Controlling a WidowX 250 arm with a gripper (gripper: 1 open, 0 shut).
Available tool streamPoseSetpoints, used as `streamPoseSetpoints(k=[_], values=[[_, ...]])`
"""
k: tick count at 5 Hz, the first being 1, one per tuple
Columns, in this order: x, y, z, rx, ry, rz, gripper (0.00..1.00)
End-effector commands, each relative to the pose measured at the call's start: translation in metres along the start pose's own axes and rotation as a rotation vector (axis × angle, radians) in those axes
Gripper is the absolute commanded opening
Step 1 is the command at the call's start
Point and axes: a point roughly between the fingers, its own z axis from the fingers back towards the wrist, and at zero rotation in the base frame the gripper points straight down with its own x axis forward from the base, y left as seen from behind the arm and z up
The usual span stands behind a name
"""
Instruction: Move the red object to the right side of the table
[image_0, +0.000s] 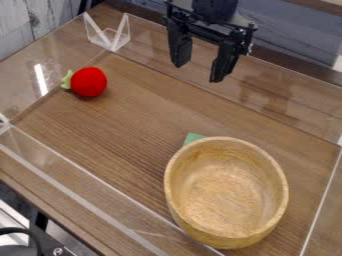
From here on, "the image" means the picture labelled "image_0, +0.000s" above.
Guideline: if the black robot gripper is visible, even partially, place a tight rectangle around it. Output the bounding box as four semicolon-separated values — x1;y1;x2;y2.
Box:
165;0;258;83

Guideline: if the red plush strawberry toy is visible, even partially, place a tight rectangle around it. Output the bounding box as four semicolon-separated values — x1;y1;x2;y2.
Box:
61;66;107;97

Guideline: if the green flat object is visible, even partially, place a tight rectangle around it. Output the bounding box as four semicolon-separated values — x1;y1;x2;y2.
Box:
185;133;205;145

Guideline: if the wooden oval bowl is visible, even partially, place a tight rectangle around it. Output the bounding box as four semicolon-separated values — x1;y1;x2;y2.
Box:
165;137;290;249

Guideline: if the clear acrylic corner bracket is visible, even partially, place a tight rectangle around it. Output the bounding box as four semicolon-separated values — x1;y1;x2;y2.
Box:
83;13;131;52

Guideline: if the clear acrylic tray wall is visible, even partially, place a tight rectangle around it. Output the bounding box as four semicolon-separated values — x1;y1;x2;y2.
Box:
0;114;224;256

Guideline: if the black table leg bracket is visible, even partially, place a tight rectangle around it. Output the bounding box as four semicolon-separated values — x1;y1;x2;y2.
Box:
30;212;77;256

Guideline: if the black cable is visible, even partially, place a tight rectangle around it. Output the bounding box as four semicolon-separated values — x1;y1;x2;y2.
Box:
0;227;39;256

